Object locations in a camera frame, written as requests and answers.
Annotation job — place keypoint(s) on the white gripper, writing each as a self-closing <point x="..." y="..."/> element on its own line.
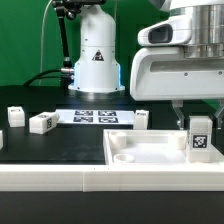
<point x="163" y="73"/>

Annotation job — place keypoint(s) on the white square tabletop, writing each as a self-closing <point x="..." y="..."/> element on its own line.
<point x="144" y="147"/>

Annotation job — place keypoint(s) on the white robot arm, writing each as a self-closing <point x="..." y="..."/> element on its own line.
<point x="96" y="71"/>

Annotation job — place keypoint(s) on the tag sheet on table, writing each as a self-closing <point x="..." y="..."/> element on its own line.
<point x="97" y="117"/>

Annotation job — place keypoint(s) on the white part at left edge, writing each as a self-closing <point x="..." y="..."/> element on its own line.
<point x="1" y="139"/>

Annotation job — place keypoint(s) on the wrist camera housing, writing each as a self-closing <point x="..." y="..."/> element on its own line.
<point x="177" y="30"/>

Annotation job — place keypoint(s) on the white front wall rail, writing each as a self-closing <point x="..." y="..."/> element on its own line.
<point x="90" y="178"/>

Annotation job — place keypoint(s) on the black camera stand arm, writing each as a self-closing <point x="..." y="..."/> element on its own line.
<point x="69" y="9"/>

